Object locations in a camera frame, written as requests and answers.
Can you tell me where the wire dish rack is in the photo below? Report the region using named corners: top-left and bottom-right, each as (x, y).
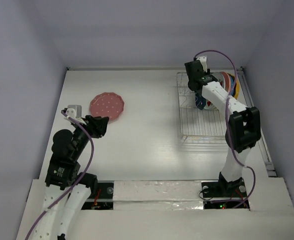
top-left (176, 72), bottom-right (226, 146)

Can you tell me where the yellow polka dot plate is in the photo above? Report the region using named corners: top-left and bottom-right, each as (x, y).
top-left (233, 76), bottom-right (241, 100)

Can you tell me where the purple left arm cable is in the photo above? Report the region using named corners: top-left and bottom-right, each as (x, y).
top-left (23, 109), bottom-right (96, 240)

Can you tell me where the pink and cream plate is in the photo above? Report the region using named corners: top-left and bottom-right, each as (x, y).
top-left (212, 71), bottom-right (232, 93)

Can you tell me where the white watermelon plate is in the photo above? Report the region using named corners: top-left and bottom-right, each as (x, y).
top-left (200, 97), bottom-right (217, 111)

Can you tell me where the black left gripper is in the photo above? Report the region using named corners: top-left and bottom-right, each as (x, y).
top-left (72, 113), bottom-right (109, 159)

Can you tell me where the blue polka dot plate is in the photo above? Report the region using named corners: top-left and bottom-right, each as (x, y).
top-left (230, 74), bottom-right (236, 96)

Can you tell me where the pink polka dot plate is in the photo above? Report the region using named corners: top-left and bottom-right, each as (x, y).
top-left (89, 92), bottom-right (125, 122)

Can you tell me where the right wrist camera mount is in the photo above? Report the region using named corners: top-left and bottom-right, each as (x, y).
top-left (196, 56), bottom-right (208, 72)

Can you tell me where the silver foil strip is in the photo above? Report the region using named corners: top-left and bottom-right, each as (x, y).
top-left (112, 180), bottom-right (204, 211)

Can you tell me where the dark blue leaf plate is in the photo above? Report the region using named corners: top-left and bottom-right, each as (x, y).
top-left (195, 92), bottom-right (207, 110)

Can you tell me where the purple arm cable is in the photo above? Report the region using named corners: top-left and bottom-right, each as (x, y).
top-left (193, 49), bottom-right (257, 209)
top-left (23, 109), bottom-right (96, 240)

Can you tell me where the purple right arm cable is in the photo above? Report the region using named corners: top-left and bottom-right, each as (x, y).
top-left (193, 49), bottom-right (257, 209)

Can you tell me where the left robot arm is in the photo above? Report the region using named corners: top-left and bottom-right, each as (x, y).
top-left (26, 109), bottom-right (109, 240)

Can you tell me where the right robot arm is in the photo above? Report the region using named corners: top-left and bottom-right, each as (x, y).
top-left (184, 59), bottom-right (261, 201)

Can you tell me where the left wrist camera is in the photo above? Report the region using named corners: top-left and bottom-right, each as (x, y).
top-left (63, 104), bottom-right (82, 120)

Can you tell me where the aluminium edge rail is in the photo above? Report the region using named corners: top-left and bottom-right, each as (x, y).
top-left (236, 69), bottom-right (278, 178)

